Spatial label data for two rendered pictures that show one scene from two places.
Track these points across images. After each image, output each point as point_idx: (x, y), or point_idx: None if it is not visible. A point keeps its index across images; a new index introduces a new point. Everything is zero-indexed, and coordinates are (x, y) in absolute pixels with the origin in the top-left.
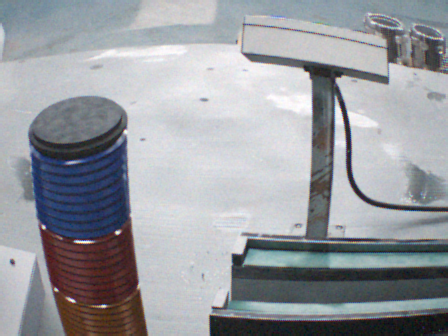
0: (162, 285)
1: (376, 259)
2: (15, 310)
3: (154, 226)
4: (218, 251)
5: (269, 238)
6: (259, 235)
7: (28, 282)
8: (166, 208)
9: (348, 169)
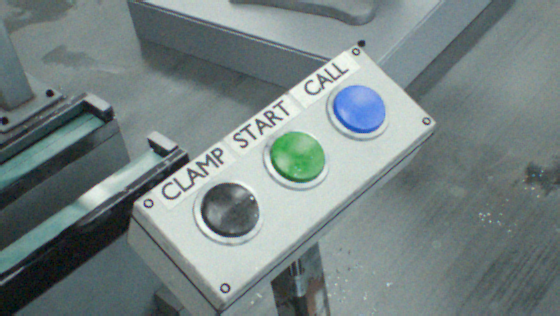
0: (342, 230)
1: (24, 251)
2: (274, 33)
3: (481, 269)
4: (385, 308)
5: (154, 166)
6: (166, 161)
7: (317, 53)
8: (523, 297)
9: None
